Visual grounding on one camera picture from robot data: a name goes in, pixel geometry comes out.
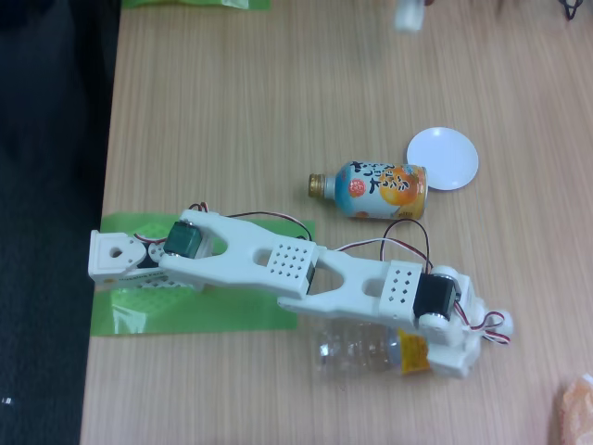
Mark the clear plastic bottle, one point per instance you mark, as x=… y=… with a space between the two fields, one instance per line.
x=352 y=347

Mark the orange juice bottle can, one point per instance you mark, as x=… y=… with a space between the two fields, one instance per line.
x=370 y=190

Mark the orange plastic bag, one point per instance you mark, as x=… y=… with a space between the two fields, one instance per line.
x=579 y=412

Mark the white round plate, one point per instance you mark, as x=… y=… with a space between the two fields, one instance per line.
x=445 y=153

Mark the long green tape strip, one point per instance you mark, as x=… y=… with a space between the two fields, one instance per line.
x=208 y=315

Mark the green plastic sheet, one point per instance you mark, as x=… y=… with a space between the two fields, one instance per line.
x=185 y=3

